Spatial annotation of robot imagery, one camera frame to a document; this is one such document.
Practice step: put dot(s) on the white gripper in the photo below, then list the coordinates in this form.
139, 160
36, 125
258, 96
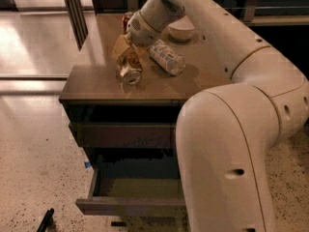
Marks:
139, 30

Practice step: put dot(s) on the orange soda can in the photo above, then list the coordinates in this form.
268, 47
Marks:
129, 68

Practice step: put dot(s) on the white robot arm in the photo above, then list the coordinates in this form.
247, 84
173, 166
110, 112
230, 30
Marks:
223, 133

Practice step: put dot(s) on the red cola can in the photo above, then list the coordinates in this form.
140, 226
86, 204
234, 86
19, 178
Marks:
125, 20

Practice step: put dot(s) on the brown wooden drawer cabinet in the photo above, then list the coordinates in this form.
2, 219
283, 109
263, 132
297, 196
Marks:
95, 94

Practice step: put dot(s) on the open middle drawer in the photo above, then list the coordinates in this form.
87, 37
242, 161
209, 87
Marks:
135, 188

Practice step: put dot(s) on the clear plastic water bottle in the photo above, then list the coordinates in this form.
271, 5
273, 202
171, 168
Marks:
167, 57

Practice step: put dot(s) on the white ceramic bowl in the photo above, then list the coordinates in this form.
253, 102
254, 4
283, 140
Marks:
181, 30

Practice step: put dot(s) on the blue tape piece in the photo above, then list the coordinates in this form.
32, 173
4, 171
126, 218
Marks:
87, 164

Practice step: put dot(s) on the small black floor marker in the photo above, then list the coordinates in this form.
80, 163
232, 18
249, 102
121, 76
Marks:
118, 224

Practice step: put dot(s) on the black object on floor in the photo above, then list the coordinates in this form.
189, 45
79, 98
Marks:
46, 221

